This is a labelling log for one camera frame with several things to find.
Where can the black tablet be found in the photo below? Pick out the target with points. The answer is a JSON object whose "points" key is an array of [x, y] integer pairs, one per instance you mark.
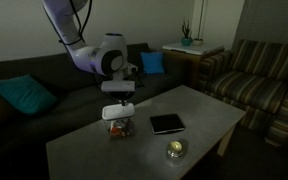
{"points": [[165, 124]]}

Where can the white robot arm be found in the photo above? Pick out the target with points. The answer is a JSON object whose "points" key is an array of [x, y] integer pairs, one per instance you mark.
{"points": [[110, 59]]}

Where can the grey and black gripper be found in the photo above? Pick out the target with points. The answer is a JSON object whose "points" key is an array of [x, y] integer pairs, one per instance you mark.
{"points": [[121, 90]]}

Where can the clear container with snacks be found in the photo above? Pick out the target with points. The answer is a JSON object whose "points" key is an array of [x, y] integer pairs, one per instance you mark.
{"points": [[120, 128]]}

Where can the teal plant pot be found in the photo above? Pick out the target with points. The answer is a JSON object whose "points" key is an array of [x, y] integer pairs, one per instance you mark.
{"points": [[186, 41]]}

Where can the blue cushion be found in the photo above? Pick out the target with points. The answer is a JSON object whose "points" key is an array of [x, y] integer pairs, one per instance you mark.
{"points": [[153, 62]]}

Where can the dark grey sofa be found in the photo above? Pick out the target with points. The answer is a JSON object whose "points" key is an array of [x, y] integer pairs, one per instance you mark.
{"points": [[79, 98]]}

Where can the wooden side table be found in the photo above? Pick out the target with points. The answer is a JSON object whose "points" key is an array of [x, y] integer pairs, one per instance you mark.
{"points": [[193, 53]]}

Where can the candle in glass jar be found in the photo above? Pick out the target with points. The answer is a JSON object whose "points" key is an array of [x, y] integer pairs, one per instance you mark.
{"points": [[174, 149]]}

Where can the striped armchair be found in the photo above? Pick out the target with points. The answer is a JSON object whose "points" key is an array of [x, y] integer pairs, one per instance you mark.
{"points": [[254, 78]]}

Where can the small white pot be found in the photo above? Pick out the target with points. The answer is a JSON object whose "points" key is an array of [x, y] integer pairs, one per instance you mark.
{"points": [[198, 42]]}

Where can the teal cushion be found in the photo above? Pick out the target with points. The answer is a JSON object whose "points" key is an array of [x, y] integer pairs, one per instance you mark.
{"points": [[26, 94]]}

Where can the white container lid with button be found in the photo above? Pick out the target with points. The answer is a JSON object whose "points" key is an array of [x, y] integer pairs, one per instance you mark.
{"points": [[118, 111]]}

